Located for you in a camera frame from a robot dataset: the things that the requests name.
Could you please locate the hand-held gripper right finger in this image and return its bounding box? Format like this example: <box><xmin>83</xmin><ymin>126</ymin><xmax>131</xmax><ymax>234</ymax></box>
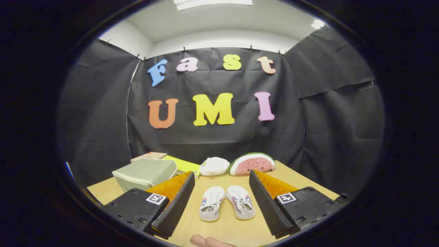
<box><xmin>249</xmin><ymin>169</ymin><xmax>344</xmax><ymax>240</ymax></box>

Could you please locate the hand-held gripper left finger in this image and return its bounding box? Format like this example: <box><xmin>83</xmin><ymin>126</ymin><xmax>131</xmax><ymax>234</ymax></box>
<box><xmin>100</xmin><ymin>171</ymin><xmax>196</xmax><ymax>240</ymax></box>

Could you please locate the white canvas shoe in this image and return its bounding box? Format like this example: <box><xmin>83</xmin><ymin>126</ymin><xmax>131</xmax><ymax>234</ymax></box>
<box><xmin>227</xmin><ymin>186</ymin><xmax>256</xmax><ymax>220</ymax></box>
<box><xmin>199</xmin><ymin>186</ymin><xmax>226</xmax><ymax>222</ymax></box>

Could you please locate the beige fabric storage box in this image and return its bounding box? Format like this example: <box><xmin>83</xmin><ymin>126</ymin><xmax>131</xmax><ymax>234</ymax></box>
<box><xmin>112</xmin><ymin>158</ymin><xmax>178</xmax><ymax>192</ymax></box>

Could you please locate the yellow book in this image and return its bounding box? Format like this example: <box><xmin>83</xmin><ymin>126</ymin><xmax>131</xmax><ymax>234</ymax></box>
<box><xmin>163</xmin><ymin>155</ymin><xmax>201</xmax><ymax>179</ymax></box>

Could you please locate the watermelon slice plush toy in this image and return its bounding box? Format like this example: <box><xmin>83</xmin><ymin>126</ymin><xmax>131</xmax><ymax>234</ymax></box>
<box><xmin>228</xmin><ymin>152</ymin><xmax>276</xmax><ymax>176</ymax></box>

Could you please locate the white plush toy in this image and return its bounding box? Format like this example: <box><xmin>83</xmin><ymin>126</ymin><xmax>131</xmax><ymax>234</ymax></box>
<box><xmin>199</xmin><ymin>157</ymin><xmax>230</xmax><ymax>176</ymax></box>

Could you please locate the beige paperback book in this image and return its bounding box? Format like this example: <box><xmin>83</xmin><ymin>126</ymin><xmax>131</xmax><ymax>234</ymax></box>
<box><xmin>130</xmin><ymin>152</ymin><xmax>168</xmax><ymax>163</ymax></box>

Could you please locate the long ceiling light panel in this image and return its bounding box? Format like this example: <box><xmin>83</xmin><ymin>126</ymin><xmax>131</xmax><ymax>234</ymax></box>
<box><xmin>173</xmin><ymin>0</ymin><xmax>252</xmax><ymax>11</ymax></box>

